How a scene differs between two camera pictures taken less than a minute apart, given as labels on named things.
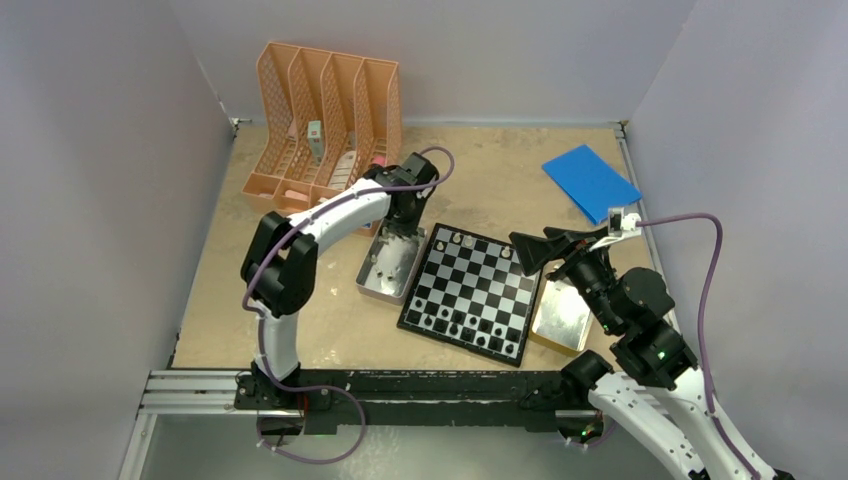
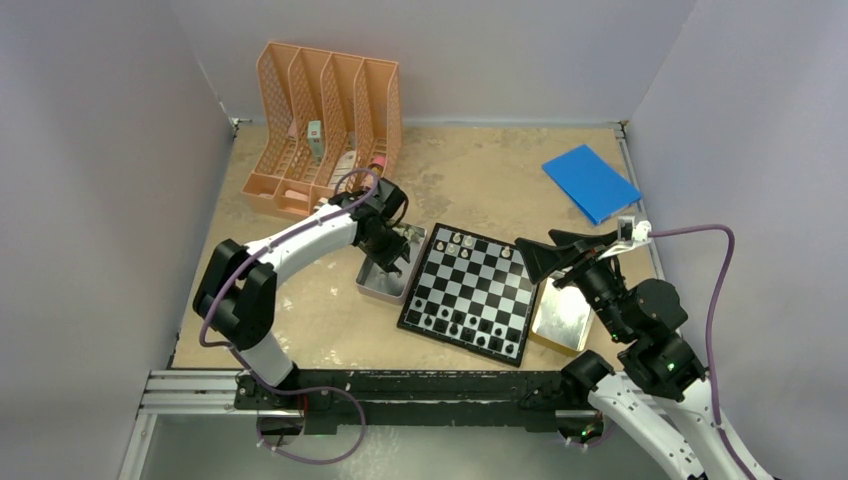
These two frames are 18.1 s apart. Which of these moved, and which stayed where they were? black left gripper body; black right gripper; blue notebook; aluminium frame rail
Moved: black left gripper body
Stayed: blue notebook; aluminium frame rail; black right gripper
